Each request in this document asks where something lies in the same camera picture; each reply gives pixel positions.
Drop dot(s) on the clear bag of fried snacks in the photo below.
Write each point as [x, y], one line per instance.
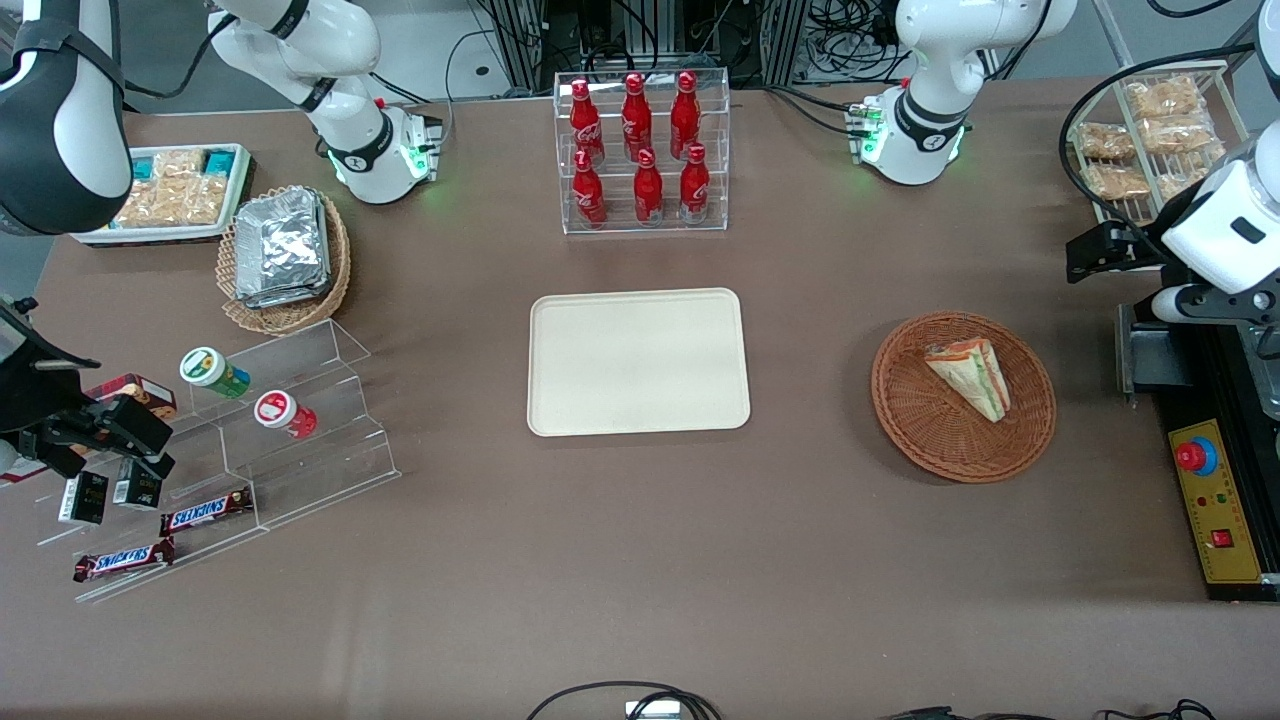
[1165, 97]
[1116, 181]
[1104, 141]
[1178, 134]

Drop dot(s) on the white plastic snack bin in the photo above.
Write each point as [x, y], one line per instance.
[150, 236]

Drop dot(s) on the black control box yellow panel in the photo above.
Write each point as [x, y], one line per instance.
[1215, 500]

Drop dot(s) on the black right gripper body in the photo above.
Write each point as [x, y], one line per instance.
[30, 395]

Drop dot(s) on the red cola bottle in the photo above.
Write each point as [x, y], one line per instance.
[636, 118]
[589, 192]
[648, 190]
[694, 186]
[587, 125]
[685, 115]

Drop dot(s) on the beige rectangular tray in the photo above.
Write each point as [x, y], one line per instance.
[640, 365]

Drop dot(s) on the red can with white lid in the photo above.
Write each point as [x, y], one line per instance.
[282, 413]

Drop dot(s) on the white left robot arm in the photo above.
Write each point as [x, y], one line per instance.
[940, 60]

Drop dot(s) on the clear bag of crackers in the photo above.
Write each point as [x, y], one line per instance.
[170, 205]
[178, 166]

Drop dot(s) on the round brown wicker basket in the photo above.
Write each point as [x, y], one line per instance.
[930, 440]

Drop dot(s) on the clear acrylic bottle rack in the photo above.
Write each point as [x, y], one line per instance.
[715, 150]

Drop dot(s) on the aluminium equipment frame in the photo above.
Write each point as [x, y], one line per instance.
[520, 40]

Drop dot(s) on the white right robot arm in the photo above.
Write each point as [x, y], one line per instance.
[300, 50]

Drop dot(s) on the green can with white lid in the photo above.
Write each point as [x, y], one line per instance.
[212, 370]

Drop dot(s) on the red brown chocolate box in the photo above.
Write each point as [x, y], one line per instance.
[140, 390]

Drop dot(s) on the brown Snickers bar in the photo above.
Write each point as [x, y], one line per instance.
[205, 511]
[122, 561]

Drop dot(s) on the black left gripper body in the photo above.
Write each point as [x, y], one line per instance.
[1137, 243]

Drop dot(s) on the clear acrylic stepped stand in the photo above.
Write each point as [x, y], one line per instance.
[320, 460]

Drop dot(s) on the oval light wicker basket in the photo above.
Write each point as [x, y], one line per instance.
[300, 312]

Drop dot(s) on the silver foil package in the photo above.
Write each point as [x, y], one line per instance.
[282, 240]
[300, 296]

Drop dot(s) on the grey metal block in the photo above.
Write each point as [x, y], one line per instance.
[1150, 360]

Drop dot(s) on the triangle sandwich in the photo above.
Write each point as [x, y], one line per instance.
[972, 378]

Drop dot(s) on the teal snack packet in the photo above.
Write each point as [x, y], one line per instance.
[220, 161]
[146, 168]

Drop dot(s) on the small black box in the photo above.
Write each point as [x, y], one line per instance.
[136, 488]
[82, 497]

